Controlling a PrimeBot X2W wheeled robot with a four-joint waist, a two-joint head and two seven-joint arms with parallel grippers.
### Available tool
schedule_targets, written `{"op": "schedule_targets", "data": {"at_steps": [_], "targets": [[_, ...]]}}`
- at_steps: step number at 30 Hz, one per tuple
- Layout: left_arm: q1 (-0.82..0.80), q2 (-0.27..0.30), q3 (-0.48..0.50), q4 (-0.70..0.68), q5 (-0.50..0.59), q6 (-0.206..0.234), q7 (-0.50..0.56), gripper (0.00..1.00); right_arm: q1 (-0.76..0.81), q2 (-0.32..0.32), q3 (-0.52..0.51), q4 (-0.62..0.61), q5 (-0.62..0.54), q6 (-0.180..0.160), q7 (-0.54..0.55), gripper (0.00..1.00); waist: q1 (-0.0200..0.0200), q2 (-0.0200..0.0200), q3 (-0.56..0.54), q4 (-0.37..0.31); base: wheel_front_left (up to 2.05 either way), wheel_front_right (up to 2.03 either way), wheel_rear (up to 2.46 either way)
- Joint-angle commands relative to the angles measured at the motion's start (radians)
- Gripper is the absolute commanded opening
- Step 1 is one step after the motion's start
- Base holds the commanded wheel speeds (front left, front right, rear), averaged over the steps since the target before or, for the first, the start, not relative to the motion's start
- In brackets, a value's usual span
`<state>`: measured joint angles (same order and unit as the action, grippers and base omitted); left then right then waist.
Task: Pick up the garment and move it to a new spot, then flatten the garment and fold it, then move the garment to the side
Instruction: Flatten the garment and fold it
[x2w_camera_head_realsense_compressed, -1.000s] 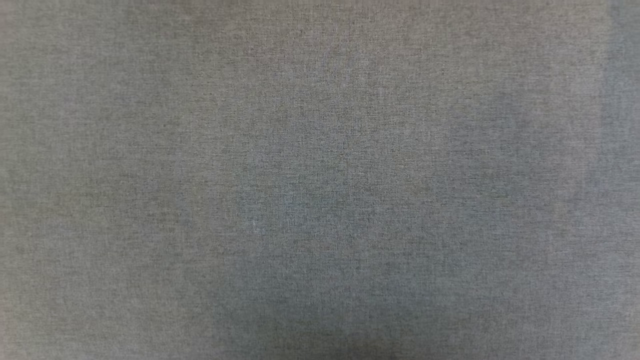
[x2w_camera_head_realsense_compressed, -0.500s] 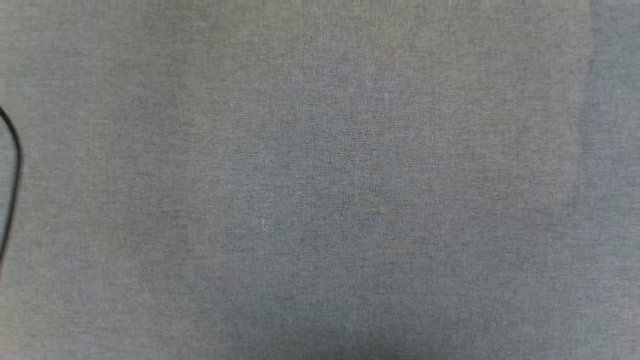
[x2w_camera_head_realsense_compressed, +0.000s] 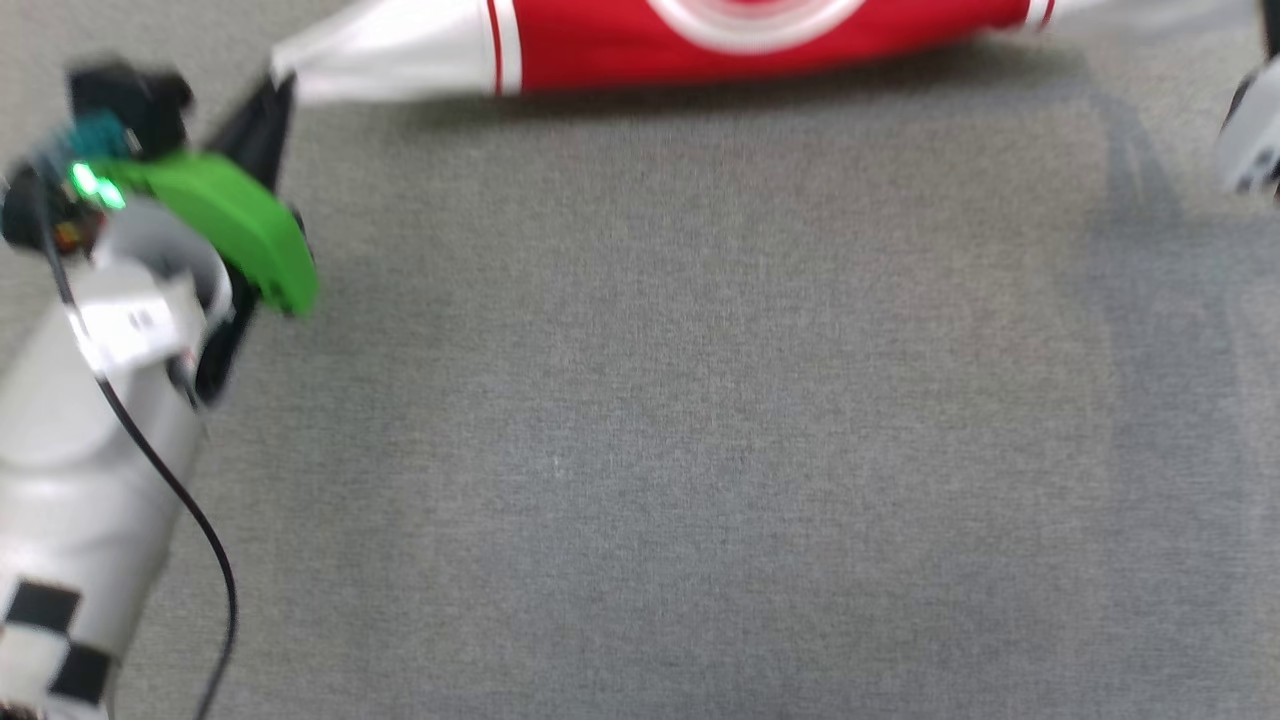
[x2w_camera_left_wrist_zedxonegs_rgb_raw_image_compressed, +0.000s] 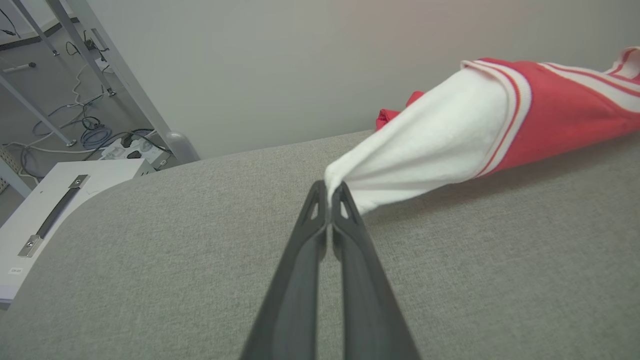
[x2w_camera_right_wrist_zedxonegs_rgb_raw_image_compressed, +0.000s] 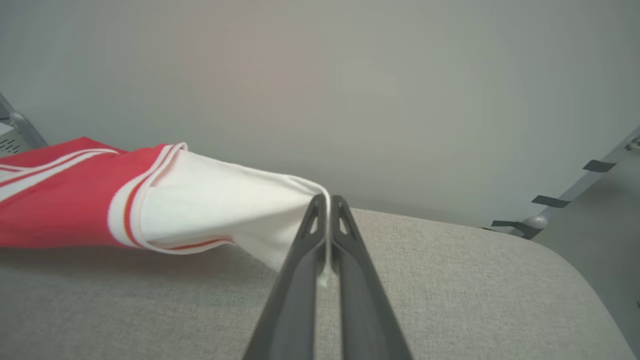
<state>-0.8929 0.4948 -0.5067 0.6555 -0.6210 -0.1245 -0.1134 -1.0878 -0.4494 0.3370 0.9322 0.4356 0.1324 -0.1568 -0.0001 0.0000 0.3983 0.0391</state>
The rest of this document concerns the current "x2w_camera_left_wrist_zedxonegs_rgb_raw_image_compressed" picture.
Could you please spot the white box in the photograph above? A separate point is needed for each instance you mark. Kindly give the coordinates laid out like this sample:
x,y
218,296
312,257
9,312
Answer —
x,y
50,215

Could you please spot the white partition panel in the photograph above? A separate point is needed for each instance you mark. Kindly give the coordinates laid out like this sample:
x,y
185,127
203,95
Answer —
x,y
300,65

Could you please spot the grey rounded partition foot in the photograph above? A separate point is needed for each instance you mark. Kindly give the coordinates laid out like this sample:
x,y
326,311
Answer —
x,y
181,147

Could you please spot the grey fabric sofa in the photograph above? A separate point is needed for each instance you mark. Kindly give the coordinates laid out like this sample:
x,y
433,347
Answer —
x,y
150,275

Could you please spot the grey metal table frame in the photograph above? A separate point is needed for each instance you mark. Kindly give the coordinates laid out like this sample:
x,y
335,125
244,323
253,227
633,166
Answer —
x,y
84,47

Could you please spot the white power strip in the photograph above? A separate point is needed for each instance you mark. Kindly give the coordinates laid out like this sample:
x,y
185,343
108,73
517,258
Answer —
x,y
120,150

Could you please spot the red and white basketball jersey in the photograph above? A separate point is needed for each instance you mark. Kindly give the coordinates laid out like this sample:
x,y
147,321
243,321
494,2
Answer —
x,y
450,135

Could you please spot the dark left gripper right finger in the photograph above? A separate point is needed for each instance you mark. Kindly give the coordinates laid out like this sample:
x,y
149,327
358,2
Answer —
x,y
365,300

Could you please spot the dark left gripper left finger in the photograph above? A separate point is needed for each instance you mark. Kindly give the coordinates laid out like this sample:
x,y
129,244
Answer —
x,y
295,290

